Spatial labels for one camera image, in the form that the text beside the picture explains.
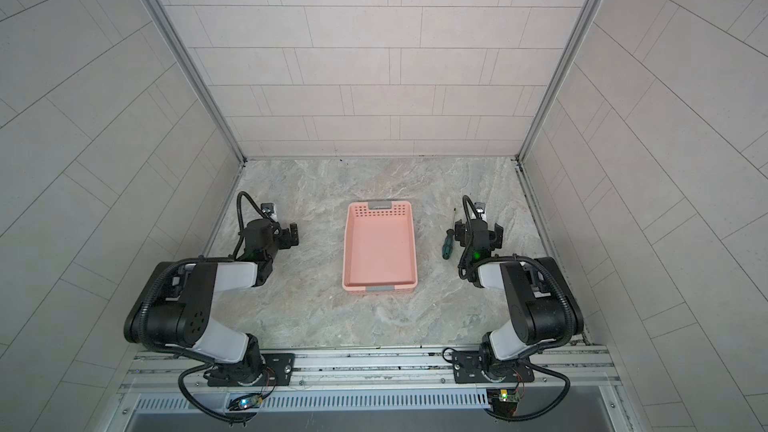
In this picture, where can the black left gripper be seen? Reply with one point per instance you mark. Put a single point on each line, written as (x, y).
(286, 240)

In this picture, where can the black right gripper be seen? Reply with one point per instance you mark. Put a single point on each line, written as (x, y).
(462, 232)

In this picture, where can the green black handled screwdriver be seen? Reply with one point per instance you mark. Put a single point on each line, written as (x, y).
(448, 243)

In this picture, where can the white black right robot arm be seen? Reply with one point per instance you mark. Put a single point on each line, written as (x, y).
(542, 311)

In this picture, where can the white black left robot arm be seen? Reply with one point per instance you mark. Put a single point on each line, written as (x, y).
(173, 312)

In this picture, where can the pink plastic bin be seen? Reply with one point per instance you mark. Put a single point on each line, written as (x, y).
(379, 248)

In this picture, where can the right green circuit board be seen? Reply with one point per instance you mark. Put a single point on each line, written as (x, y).
(503, 402)

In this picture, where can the green circuit board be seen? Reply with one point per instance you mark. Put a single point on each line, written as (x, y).
(245, 403)
(503, 402)

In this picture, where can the left green circuit board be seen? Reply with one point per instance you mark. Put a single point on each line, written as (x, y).
(245, 403)

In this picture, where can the white ventilation grille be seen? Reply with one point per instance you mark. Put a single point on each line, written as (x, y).
(325, 400)

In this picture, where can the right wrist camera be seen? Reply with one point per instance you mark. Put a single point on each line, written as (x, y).
(479, 207)

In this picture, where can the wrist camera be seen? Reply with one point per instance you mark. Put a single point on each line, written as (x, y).
(270, 210)
(479, 207)

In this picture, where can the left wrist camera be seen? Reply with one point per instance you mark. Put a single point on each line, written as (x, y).
(270, 210)

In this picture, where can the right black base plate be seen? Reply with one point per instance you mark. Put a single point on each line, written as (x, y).
(468, 369)

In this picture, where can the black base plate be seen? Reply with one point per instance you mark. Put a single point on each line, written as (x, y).
(255, 369)
(468, 369)

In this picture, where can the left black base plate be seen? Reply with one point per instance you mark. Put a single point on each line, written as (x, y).
(255, 369)

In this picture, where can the aluminium mounting rail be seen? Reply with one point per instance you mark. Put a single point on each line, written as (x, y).
(430, 367)

